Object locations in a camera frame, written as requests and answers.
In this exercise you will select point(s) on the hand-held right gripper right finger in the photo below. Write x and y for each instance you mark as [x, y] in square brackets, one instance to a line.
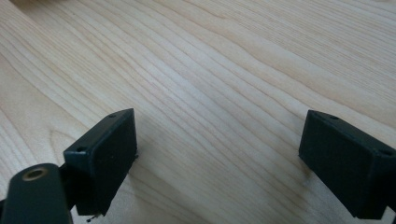
[345, 161]

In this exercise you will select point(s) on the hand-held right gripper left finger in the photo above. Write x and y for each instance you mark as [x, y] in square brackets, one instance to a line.
[106, 161]

